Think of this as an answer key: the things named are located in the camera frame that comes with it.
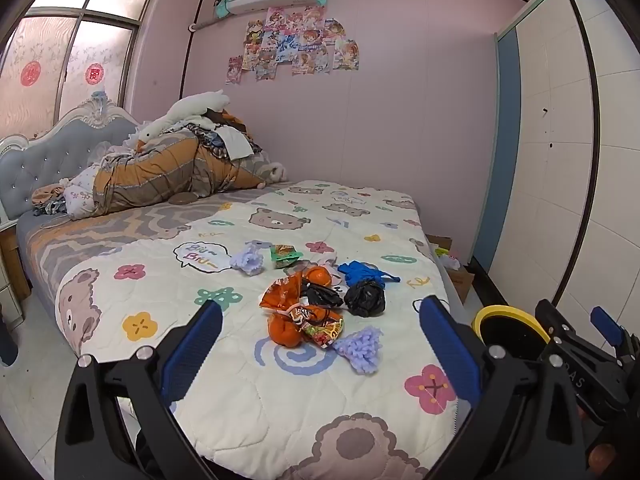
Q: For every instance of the purple fluffy cloth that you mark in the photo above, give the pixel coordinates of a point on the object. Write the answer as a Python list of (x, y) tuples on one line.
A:
[(247, 260), (357, 347)]

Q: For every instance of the orange ball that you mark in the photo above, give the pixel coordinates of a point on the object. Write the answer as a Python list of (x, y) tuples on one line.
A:
[(284, 334)]

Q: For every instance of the bundle of patterned cloth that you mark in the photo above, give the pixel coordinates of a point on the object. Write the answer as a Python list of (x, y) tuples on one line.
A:
[(49, 201)]

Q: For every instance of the pile of clothes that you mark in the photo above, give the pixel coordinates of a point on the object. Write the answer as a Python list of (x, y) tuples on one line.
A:
[(225, 135)]

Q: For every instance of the red round window sticker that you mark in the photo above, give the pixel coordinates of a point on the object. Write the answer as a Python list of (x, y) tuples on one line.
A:
[(93, 74), (31, 73)]

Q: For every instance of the bear print quilted blanket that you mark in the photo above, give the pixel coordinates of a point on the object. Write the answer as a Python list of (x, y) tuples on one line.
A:
[(250, 410)]

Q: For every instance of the open plain cardboard box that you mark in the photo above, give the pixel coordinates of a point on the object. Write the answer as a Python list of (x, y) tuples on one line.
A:
[(440, 242)]

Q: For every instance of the yellow bin with black liner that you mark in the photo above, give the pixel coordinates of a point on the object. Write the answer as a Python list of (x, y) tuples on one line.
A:
[(500, 310)]

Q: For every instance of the wooden nightstand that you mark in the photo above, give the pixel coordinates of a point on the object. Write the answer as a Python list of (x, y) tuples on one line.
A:
[(11, 270)]

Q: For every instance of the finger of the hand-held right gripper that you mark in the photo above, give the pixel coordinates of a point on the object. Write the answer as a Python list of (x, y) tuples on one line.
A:
[(606, 322), (555, 322)]

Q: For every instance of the person's right hand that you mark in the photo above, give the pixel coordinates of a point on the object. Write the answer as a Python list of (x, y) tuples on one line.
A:
[(602, 456)]

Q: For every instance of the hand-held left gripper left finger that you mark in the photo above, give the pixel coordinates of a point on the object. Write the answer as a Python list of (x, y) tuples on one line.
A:
[(195, 347)]

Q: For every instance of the printed cardboard box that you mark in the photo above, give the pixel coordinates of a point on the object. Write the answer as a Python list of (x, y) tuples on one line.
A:
[(462, 285)]

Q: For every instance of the long white plush toy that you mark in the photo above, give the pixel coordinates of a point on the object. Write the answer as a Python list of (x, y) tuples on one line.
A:
[(185, 107)]

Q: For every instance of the orange plastic bag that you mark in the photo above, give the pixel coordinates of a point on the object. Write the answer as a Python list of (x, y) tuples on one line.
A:
[(281, 296)]

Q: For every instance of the cluster of wall posters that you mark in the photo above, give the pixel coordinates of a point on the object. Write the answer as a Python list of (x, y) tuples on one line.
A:
[(295, 42)]

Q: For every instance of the white wardrobe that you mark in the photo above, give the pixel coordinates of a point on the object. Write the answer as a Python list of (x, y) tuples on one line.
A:
[(550, 160)]

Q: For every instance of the colourful snack wrapper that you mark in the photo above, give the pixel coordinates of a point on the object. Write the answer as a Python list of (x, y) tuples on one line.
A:
[(322, 331)]

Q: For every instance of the air conditioner pipe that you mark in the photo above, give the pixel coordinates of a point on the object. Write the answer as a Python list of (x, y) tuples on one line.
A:
[(205, 22)]

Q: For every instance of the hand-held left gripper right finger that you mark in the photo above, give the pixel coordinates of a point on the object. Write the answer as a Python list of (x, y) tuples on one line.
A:
[(447, 347)]

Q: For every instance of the pink paper scrap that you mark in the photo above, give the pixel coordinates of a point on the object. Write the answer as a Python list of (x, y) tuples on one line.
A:
[(327, 263)]

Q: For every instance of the window with frosted panes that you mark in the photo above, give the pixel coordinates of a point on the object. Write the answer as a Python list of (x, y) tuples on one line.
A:
[(75, 50)]

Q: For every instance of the small white plush toy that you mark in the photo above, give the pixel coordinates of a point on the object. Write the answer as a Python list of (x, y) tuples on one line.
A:
[(276, 172)]

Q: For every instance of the small black plastic bag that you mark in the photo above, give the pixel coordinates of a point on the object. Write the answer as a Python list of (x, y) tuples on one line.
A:
[(320, 297)]

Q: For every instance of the grey tufted bed headboard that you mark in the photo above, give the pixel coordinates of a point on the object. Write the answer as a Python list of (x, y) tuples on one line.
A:
[(45, 155)]

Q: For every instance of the orange mandarin peel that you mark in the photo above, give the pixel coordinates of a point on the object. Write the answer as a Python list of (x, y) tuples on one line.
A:
[(320, 276)]

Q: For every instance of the green snack packet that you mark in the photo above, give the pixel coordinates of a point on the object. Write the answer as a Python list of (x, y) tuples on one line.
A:
[(285, 256)]

